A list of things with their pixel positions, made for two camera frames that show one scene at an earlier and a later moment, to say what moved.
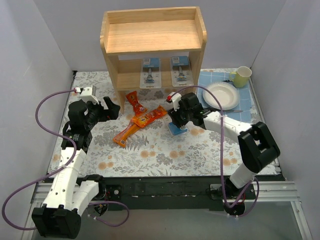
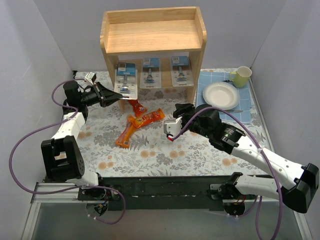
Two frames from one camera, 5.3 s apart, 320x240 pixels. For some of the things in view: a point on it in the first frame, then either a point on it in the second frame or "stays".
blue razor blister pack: (181, 71) stays
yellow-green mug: (241, 78) stays
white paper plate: (228, 94) stays
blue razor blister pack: (150, 75) stays
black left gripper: (100, 111) -> (101, 94)
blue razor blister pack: (176, 130) -> (125, 80)
